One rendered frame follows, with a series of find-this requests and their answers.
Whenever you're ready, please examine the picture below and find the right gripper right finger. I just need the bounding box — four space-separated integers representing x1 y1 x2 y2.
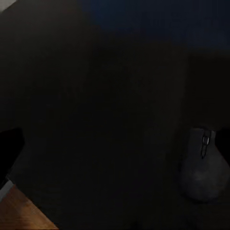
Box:
215 127 230 165

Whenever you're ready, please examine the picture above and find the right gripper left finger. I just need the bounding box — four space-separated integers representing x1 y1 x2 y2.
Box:
0 127 25 185

